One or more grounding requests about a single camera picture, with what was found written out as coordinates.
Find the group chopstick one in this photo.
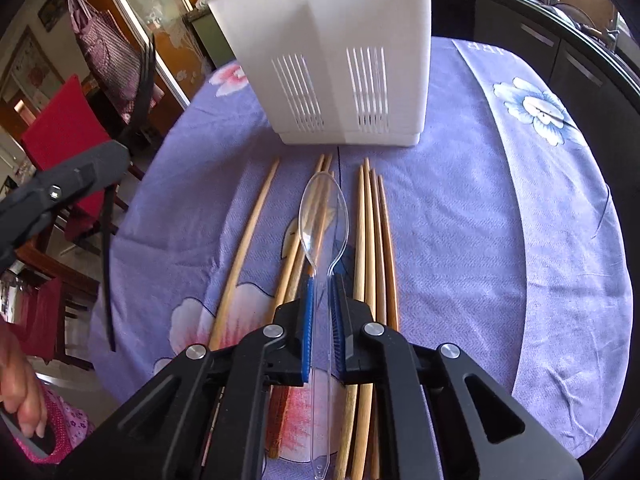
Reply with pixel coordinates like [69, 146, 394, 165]
[334, 166, 366, 479]

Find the white plastic utensil holder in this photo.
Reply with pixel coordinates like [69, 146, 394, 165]
[208, 0, 432, 148]

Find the clear plastic spoon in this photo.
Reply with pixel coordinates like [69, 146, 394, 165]
[298, 171, 344, 479]

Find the purple floral tablecloth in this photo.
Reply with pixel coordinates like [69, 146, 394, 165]
[89, 38, 634, 477]

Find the person's left hand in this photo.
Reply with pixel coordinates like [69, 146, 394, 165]
[0, 321, 48, 438]

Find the group chopstick two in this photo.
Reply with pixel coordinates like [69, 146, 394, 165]
[352, 157, 376, 479]

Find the red chair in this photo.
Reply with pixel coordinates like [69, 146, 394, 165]
[22, 75, 126, 257]

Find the lone wooden chopstick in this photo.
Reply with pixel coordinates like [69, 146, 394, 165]
[208, 158, 280, 351]

